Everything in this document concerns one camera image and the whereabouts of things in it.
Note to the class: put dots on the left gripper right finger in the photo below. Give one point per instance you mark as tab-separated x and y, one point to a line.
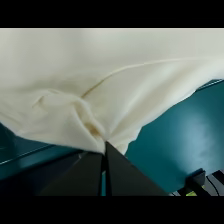
128	178

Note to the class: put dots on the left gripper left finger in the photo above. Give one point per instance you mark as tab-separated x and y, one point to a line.
81	178

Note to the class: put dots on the cream shirt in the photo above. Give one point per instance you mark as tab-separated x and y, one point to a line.
100	83

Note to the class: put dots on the silver frame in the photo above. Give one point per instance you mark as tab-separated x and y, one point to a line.
196	185

